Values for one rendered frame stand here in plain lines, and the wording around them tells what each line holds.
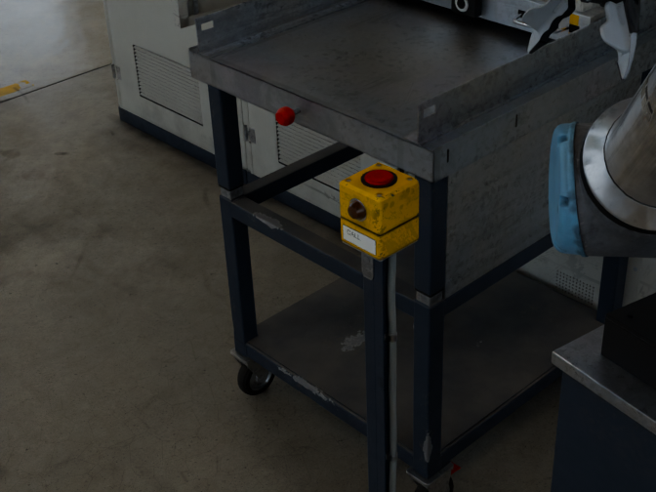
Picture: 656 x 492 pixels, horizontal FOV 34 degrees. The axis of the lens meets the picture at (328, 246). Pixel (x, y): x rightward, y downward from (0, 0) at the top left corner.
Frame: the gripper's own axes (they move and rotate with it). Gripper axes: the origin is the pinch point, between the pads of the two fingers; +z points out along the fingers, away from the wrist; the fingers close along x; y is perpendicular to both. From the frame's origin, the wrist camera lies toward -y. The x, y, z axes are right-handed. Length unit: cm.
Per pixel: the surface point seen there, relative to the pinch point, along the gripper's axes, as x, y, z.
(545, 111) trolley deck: -29.2, -33.7, 12.0
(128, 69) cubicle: -228, -70, 48
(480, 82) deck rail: -30.7, -17.8, 8.2
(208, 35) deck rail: -85, -2, 13
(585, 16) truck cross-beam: -35, -45, -4
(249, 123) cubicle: -166, -76, 49
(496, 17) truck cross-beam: -54, -45, 0
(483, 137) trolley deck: -27.8, -18.1, 16.4
